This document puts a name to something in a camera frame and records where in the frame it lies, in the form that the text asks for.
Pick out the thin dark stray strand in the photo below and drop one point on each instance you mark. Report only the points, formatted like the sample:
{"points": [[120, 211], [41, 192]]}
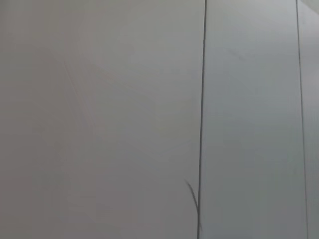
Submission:
{"points": [[192, 193]]}

